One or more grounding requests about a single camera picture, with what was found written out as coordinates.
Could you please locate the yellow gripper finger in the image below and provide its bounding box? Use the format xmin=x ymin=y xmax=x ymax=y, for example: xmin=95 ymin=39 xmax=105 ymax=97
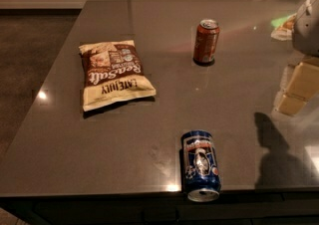
xmin=275 ymin=57 xmax=319 ymax=115

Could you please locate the sea salt chips bag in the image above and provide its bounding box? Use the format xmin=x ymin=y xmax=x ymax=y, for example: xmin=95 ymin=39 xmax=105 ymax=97
xmin=79 ymin=40 xmax=157 ymax=112

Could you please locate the orange soda can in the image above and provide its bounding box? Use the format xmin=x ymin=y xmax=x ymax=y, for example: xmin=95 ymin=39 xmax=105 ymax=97
xmin=193 ymin=19 xmax=220 ymax=66

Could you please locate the blue pepsi can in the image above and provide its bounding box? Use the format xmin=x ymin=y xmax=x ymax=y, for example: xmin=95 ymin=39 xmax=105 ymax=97
xmin=181 ymin=130 xmax=221 ymax=202

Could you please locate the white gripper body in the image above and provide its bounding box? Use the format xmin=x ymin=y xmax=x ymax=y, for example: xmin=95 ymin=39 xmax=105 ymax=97
xmin=292 ymin=0 xmax=319 ymax=57

